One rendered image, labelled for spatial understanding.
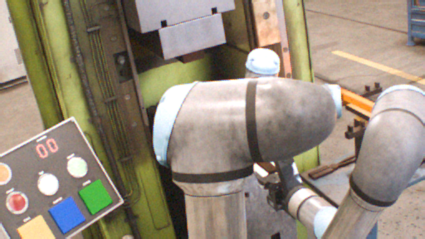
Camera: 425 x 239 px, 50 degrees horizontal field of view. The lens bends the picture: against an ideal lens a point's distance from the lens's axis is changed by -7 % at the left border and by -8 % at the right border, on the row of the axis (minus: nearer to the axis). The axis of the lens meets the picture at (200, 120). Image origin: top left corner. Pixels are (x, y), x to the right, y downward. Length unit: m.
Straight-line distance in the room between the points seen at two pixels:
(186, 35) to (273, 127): 0.85
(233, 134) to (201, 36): 0.85
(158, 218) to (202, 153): 1.16
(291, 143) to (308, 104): 0.06
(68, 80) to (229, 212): 0.94
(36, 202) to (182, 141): 0.70
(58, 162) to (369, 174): 0.82
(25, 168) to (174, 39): 0.56
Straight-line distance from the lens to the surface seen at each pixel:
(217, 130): 0.62
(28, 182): 1.28
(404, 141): 0.82
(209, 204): 0.66
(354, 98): 1.65
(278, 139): 0.62
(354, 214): 0.87
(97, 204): 1.32
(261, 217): 1.70
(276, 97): 0.62
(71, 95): 1.52
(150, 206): 1.75
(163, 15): 1.39
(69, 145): 1.34
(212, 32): 1.45
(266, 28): 1.68
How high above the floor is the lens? 1.66
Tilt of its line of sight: 24 degrees down
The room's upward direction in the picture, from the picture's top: 11 degrees counter-clockwise
